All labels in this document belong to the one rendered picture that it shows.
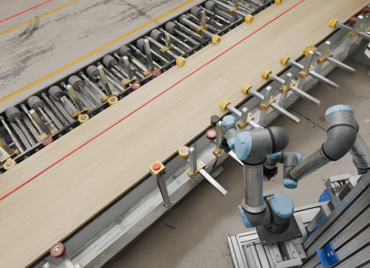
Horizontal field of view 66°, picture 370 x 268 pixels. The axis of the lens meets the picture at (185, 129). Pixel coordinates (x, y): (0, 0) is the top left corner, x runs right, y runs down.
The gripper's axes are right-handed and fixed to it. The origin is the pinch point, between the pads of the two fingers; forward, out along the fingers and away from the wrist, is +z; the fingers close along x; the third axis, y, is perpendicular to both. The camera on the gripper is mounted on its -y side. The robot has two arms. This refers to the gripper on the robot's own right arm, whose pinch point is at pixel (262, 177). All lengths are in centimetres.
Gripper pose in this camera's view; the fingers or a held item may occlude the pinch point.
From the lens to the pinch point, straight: 200.3
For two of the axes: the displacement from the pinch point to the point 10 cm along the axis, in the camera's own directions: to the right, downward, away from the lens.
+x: 7.5, -5.6, 3.6
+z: 0.7, 6.1, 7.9
